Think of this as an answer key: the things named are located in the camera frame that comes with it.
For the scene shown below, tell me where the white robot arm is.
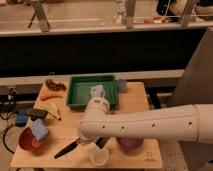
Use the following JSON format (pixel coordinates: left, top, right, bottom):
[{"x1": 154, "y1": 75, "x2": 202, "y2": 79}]
[{"x1": 78, "y1": 98, "x2": 213, "y2": 144}]

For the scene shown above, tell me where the white paper cup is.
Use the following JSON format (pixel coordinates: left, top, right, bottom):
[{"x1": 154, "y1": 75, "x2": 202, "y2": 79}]
[{"x1": 90, "y1": 146, "x2": 110, "y2": 166}]

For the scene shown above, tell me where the purple bowl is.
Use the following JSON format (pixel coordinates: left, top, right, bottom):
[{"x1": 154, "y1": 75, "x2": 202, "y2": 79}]
[{"x1": 117, "y1": 138, "x2": 144, "y2": 150}]

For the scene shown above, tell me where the white crumpled cloth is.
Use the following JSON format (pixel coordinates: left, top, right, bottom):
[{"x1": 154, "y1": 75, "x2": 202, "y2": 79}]
[{"x1": 90, "y1": 84, "x2": 105, "y2": 98}]

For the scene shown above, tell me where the green plastic tray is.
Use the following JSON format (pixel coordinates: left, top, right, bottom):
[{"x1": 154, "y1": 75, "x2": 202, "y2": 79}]
[{"x1": 66, "y1": 75, "x2": 119, "y2": 110}]

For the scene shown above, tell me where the yellow banana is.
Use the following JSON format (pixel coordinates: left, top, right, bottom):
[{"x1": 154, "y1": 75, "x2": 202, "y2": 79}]
[{"x1": 47, "y1": 102, "x2": 61, "y2": 120}]

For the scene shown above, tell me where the blue sponge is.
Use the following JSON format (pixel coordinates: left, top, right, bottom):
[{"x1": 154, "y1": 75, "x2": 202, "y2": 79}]
[{"x1": 30, "y1": 119, "x2": 49, "y2": 141}]

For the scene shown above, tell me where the black phone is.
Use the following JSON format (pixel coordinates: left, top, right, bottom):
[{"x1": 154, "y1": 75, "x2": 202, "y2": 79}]
[{"x1": 26, "y1": 108, "x2": 48, "y2": 119}]

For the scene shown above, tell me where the red grapes bunch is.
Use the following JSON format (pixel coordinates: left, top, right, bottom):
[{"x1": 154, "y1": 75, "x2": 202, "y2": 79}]
[{"x1": 45, "y1": 79, "x2": 67, "y2": 91}]

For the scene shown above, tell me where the orange carrot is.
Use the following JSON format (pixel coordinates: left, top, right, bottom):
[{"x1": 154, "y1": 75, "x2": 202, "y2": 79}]
[{"x1": 40, "y1": 94, "x2": 62, "y2": 101}]

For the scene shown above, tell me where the orange bowl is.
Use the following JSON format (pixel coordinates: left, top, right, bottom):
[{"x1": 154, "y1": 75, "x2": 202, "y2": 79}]
[{"x1": 18, "y1": 127, "x2": 44, "y2": 151}]

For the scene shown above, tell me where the blue box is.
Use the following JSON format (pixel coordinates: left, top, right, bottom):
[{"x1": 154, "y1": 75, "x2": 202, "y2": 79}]
[{"x1": 15, "y1": 109, "x2": 28, "y2": 127}]

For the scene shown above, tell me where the black cable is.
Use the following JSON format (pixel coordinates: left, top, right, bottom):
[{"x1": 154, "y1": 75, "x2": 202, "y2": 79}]
[{"x1": 1, "y1": 123, "x2": 17, "y2": 155}]

